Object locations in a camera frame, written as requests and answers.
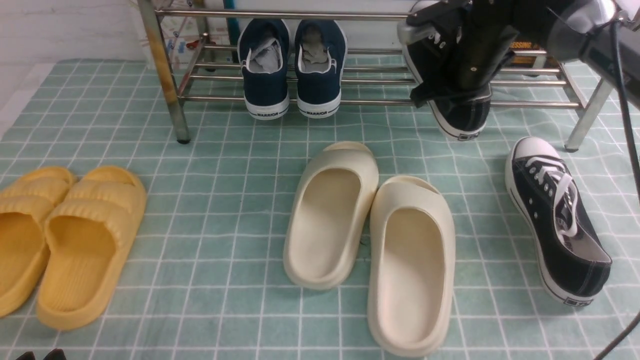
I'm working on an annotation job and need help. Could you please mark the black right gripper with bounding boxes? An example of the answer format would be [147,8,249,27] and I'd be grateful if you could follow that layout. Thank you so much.
[397,0,518,108]

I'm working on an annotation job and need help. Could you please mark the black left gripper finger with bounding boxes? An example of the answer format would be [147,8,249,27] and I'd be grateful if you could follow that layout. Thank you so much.
[43,348,67,360]
[15,351,35,360]

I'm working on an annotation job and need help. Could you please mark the black canvas sneaker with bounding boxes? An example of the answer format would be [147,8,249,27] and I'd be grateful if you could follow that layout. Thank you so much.
[505,136,613,308]
[402,27,493,142]

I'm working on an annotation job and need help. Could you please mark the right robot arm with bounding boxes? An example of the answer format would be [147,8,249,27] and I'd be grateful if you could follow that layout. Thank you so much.
[397,0,639,107]

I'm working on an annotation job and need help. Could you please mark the metal shoe rack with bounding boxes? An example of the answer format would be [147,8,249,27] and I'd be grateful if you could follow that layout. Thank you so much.
[137,0,616,153]

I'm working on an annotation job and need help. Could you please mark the image processing book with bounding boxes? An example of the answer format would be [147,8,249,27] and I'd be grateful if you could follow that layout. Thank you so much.
[510,40,558,69]

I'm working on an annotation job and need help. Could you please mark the yellow slipper, right one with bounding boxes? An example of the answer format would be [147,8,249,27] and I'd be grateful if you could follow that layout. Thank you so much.
[36,166,147,331]

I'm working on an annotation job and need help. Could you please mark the yellow slipper, one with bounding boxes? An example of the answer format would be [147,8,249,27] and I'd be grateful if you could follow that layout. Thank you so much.
[36,166,147,331]
[0,166,77,317]

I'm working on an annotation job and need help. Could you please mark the yellow slipper, left one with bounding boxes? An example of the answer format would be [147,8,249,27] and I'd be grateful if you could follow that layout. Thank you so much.
[0,166,77,317]

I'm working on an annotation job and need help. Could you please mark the navy sneaker, right one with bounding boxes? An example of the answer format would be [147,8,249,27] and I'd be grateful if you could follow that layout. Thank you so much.
[294,19,348,119]

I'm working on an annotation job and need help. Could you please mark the navy sneaker, one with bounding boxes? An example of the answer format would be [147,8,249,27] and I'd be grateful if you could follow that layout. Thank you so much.
[237,18,291,121]
[294,19,348,119]

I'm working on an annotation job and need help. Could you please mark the cream slide, right one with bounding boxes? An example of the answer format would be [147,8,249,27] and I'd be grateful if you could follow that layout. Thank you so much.
[366,175,457,358]

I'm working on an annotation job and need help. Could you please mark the cream slide, one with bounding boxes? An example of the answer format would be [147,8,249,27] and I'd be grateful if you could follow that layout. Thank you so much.
[283,141,379,290]
[366,175,457,358]

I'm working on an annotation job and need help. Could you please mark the cream slide, left one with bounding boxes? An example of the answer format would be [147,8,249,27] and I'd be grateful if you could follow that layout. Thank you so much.
[283,141,379,290]

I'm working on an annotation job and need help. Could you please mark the navy sneaker, left one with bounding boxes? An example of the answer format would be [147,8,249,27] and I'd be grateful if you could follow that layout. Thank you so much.
[237,18,291,121]

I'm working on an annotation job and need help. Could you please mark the green checked cloth mat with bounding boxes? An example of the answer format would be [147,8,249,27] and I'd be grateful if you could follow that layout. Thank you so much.
[1,59,639,360]

